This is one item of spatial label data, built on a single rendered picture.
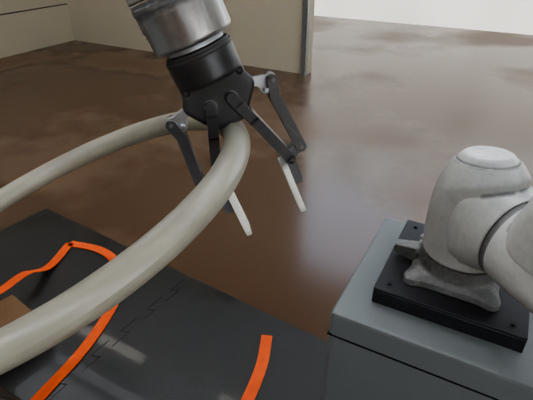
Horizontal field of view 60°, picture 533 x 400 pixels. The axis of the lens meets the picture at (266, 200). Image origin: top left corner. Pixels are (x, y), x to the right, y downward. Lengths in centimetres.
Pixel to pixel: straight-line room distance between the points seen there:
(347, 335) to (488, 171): 41
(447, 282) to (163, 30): 72
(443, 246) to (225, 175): 59
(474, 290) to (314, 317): 117
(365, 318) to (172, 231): 63
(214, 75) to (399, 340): 63
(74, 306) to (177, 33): 27
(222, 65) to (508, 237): 53
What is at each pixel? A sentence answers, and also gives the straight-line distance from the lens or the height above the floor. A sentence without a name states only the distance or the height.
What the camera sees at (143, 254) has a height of 125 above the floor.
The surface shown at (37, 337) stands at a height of 122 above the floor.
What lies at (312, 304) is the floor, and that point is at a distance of 211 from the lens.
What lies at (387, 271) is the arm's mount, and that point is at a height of 84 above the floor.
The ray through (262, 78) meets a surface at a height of 131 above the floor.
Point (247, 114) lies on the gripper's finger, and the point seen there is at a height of 128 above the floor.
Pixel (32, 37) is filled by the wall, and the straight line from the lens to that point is 717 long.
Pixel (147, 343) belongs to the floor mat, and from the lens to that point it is 199.
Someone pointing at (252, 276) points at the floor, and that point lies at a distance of 225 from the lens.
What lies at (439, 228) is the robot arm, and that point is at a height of 97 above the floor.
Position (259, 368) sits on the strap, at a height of 2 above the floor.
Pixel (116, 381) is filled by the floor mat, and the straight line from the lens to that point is 190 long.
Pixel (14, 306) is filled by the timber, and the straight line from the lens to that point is 217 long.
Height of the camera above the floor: 146
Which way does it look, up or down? 31 degrees down
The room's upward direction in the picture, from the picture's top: straight up
